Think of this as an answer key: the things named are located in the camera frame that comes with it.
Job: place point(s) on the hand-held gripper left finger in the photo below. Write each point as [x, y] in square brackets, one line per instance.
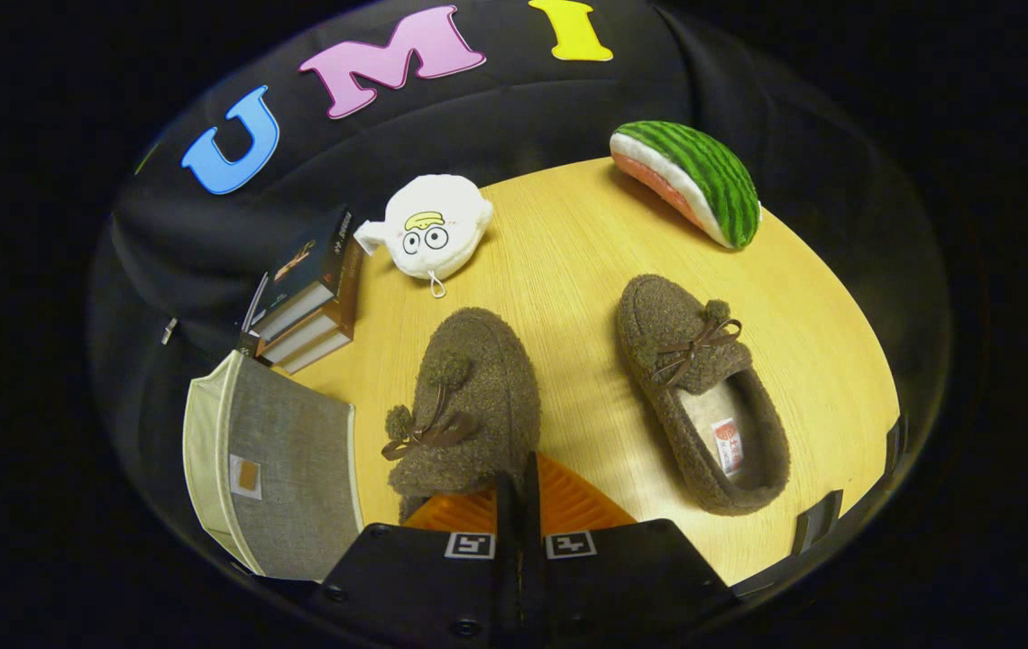
[507, 559]

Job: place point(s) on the white portrait cover book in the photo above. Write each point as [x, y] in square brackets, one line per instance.
[254, 311]

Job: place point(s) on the black table edge bracket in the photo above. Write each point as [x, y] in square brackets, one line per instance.
[816, 521]
[895, 446]

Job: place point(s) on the watermelon slice plush toy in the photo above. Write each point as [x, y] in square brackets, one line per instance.
[703, 171]

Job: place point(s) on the grey fabric storage box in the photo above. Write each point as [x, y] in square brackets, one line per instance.
[289, 469]

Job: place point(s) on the dark blue hardcover book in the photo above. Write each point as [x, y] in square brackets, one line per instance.
[311, 257]

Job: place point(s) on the white plush toy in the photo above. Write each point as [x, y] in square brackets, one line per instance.
[433, 225]

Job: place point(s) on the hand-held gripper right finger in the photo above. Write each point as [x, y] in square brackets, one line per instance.
[532, 541]

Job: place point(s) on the brown fuzzy shoe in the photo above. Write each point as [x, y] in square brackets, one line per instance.
[667, 324]
[478, 388]

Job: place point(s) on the brown hardcover book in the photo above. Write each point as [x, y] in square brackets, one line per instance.
[347, 302]
[320, 353]

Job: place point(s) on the silver clip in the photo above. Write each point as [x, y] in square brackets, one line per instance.
[169, 331]

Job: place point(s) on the black backdrop cloth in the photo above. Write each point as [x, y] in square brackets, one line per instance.
[523, 117]

